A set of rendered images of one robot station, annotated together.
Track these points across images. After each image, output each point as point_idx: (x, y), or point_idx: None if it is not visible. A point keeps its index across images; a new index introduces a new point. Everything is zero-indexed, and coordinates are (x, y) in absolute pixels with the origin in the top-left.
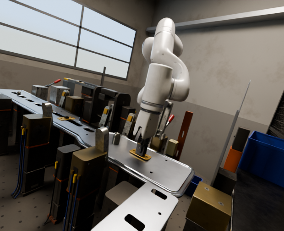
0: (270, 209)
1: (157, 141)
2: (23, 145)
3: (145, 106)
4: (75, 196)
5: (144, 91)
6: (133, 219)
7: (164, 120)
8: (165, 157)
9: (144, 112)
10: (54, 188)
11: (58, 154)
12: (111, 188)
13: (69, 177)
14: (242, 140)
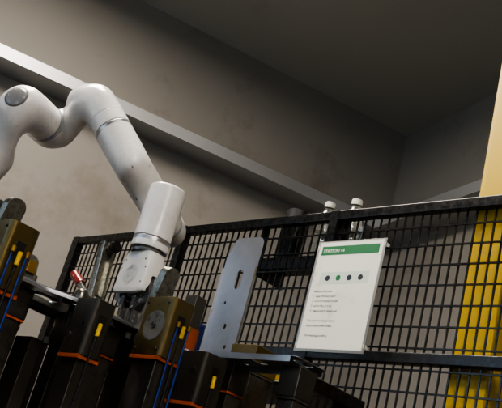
0: None
1: None
2: (6, 292)
3: (160, 245)
4: (176, 362)
5: (159, 222)
6: (233, 375)
7: (101, 277)
8: None
9: (159, 255)
10: (68, 387)
11: (104, 309)
12: (94, 396)
13: (168, 334)
14: (199, 312)
